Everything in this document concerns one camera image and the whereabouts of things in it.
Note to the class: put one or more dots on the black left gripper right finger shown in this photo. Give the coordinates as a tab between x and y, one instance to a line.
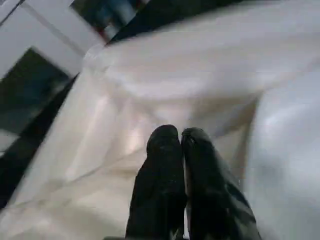
215	200

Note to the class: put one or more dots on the white plastic table top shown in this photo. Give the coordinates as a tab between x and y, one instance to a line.
150	75

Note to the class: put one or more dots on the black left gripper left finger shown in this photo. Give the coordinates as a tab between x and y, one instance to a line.
160	190

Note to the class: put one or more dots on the white glass-door cabinet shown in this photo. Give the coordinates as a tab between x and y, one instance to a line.
45	35

